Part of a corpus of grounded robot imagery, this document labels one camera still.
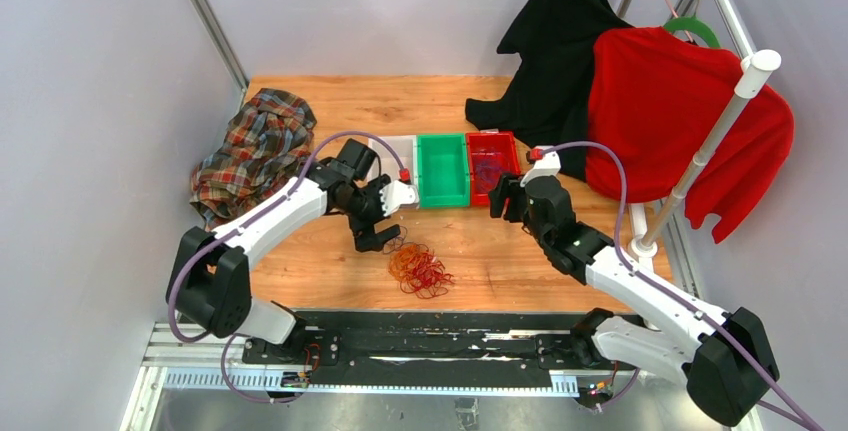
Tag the green plastic bin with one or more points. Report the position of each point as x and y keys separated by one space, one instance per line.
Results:
x=443 y=171

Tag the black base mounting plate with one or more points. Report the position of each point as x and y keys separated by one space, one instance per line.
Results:
x=543 y=336

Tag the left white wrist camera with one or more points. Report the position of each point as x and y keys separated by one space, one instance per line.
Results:
x=396 y=195

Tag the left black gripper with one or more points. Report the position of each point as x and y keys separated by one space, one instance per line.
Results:
x=366 y=238

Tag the slotted aluminium rail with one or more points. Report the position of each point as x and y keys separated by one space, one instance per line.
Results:
x=345 y=367

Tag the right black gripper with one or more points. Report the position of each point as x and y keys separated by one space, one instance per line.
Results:
x=507 y=187

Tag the plaid flannel shirt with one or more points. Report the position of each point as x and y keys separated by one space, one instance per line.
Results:
x=265 y=144

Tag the white plastic bin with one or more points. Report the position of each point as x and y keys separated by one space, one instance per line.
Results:
x=405 y=146

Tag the red plastic bin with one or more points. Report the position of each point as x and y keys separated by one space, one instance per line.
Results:
x=490 y=155

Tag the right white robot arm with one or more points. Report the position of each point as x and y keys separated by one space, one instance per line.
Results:
x=723 y=359

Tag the green hanger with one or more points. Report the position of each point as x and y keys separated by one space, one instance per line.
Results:
x=694 y=26

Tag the metal rack top bar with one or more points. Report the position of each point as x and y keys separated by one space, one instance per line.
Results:
x=736 y=28

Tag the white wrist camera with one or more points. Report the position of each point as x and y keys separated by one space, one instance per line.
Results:
x=544 y=161
x=396 y=195

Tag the white clothes rack pole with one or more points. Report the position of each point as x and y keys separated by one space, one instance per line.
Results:
x=757 y=68

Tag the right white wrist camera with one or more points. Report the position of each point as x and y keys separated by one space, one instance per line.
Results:
x=544 y=161

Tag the black t-shirt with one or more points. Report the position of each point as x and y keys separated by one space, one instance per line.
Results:
x=546 y=102

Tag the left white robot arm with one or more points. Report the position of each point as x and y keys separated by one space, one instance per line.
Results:
x=209 y=292

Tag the red t-shirt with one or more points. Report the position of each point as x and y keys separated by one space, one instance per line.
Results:
x=655 y=98

